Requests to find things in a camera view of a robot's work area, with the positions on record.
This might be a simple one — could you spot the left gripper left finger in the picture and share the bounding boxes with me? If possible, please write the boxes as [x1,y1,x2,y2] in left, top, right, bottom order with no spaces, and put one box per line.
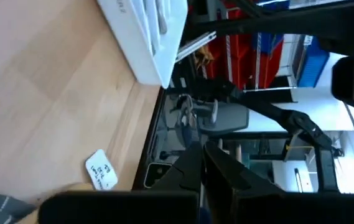
[150,142,203,192]

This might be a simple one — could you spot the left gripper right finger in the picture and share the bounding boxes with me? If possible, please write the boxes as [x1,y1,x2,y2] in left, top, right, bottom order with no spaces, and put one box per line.
[203,142,285,195]

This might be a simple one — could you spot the black jointed mount arm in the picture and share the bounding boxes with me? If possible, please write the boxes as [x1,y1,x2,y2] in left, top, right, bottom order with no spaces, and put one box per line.
[192,77,341,194]

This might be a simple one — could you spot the small black device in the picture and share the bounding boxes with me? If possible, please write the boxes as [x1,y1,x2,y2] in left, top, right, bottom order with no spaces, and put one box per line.
[143,161,174,189]

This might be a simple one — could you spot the grey office chair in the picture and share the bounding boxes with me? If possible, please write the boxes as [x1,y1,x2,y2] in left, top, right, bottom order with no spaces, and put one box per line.
[170,93,249,156]

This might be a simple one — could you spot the red storage bins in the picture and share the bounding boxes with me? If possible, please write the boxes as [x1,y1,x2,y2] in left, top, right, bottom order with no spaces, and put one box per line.
[206,0,285,91]

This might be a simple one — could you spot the aluminium profile bar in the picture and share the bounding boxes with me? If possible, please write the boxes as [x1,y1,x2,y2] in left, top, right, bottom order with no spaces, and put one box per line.
[175,30,218,63]

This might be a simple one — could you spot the white cutlery organizer tray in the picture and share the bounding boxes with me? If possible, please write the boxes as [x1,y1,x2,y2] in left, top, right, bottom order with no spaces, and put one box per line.
[97,0,189,90]

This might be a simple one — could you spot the blue storage bin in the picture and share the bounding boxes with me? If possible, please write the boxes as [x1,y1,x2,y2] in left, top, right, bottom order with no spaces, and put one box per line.
[297,35,330,88]

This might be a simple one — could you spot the black box device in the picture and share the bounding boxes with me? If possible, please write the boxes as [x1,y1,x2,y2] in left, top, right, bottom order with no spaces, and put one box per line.
[330,55,354,110]

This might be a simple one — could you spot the black metal beam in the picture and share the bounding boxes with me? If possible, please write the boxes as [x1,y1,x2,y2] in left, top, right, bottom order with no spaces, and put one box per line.
[189,0,354,60]

